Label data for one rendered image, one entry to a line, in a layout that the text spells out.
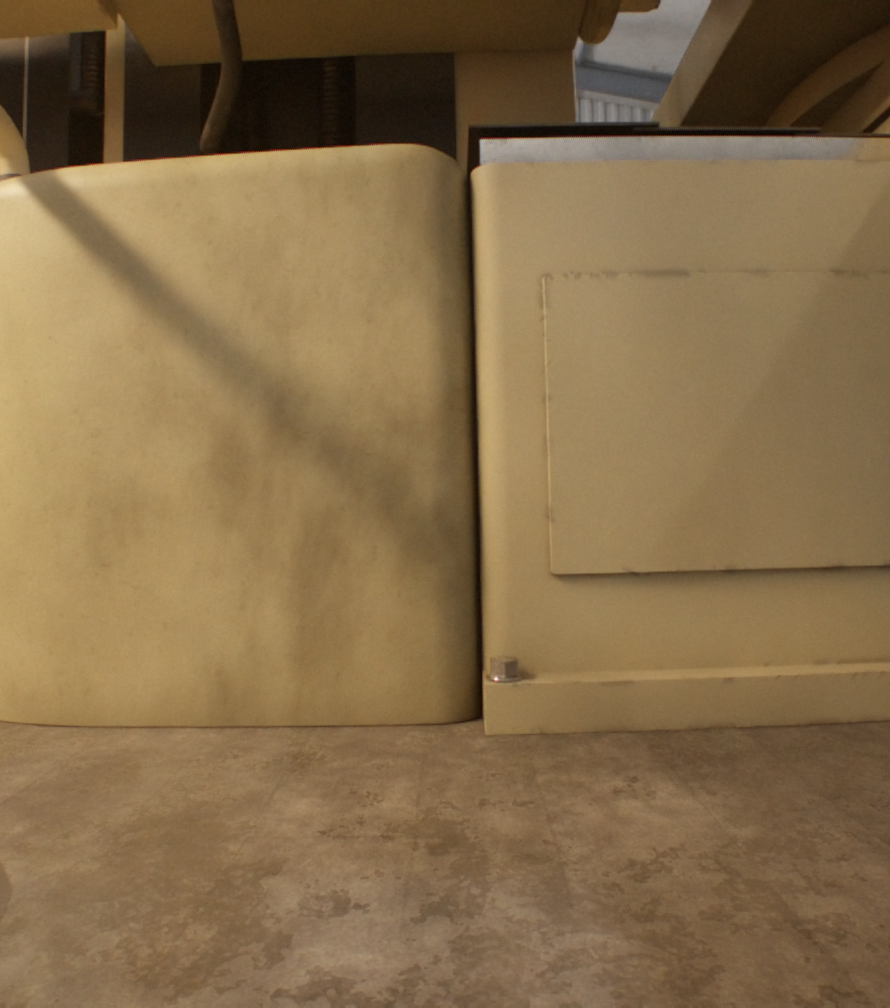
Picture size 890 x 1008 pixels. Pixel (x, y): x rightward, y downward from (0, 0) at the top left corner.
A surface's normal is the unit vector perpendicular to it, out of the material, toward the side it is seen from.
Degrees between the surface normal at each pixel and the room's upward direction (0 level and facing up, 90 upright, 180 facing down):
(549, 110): 90
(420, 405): 90
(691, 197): 90
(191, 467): 90
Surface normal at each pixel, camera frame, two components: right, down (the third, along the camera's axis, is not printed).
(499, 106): -0.01, 0.00
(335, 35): 0.02, 1.00
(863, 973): -0.02, -1.00
